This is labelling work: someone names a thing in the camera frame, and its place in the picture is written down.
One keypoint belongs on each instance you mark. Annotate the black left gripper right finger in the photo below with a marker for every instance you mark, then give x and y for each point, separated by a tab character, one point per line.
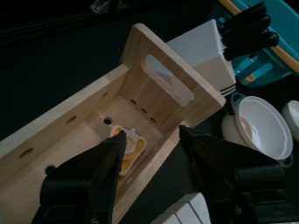
234	175

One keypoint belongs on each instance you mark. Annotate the white toy bottle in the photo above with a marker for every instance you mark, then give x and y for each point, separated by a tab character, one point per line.
202	49

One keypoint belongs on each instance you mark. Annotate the light wooden crate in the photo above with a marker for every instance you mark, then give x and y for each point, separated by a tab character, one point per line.
77	110

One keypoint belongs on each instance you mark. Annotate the white bowl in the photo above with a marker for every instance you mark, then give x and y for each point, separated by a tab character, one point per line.
291	119

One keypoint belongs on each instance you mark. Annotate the teal basket with orange rim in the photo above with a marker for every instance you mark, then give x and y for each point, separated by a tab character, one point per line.
287	32

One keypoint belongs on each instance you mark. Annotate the yellow and white toy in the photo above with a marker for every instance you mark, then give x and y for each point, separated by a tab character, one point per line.
136	145

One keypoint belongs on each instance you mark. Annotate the white striped toy block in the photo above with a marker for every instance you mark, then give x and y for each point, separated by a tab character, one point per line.
187	211

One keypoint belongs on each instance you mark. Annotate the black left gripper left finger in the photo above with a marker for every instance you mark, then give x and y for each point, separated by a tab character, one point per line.
85	186

